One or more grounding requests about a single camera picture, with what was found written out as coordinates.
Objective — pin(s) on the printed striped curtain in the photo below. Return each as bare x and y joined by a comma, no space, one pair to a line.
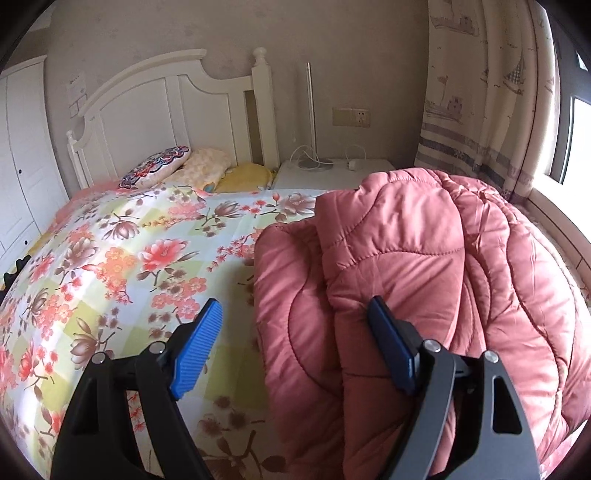
480,92

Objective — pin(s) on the white nightstand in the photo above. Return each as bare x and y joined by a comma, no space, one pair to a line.
323,177

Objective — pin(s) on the floral bed sheet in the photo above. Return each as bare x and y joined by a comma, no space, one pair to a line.
115,277

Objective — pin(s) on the white desk lamp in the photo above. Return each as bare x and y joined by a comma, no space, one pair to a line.
309,115

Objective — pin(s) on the white bed headboard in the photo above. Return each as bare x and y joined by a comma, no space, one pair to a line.
152,115

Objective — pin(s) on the wall socket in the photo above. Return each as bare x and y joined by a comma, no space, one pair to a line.
352,117

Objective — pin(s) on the cream floral pillow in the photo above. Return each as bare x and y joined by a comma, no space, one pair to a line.
203,162

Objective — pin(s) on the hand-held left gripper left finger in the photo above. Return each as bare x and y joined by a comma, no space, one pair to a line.
196,355

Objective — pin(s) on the yellow pillow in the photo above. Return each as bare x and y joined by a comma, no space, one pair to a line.
244,177

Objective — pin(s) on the black object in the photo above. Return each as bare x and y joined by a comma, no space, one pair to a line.
11,277

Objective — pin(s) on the patterned decorative pillow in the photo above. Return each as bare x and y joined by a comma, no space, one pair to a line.
157,164

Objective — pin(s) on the white charger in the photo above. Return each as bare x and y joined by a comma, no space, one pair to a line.
353,164

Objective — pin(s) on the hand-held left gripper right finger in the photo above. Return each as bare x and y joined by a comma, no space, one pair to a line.
392,347

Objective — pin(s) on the window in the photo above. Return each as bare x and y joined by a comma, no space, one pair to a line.
579,138

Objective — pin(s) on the white windowsill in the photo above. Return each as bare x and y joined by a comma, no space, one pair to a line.
563,230

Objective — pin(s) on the white wardrobe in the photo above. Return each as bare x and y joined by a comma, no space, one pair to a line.
27,161

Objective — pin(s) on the pink quilted comforter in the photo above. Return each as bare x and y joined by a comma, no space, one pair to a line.
415,254

